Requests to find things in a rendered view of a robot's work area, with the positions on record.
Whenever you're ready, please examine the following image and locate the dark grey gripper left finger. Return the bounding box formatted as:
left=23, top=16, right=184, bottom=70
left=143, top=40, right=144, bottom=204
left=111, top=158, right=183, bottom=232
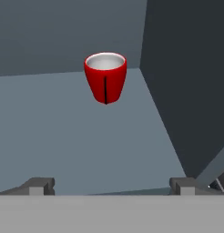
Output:
left=0, top=177, right=56, bottom=197

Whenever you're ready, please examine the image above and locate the red cup with white inside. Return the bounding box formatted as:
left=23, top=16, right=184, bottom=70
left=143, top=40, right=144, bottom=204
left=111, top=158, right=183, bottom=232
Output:
left=84, top=52, right=127, bottom=106

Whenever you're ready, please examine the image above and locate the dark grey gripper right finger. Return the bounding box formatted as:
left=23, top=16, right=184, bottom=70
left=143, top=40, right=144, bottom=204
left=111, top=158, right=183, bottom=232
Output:
left=168, top=177, right=224, bottom=197

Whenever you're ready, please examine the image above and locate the grey cabinet interior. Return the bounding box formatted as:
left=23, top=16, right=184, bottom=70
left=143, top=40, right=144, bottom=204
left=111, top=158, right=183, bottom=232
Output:
left=0, top=0, right=224, bottom=197

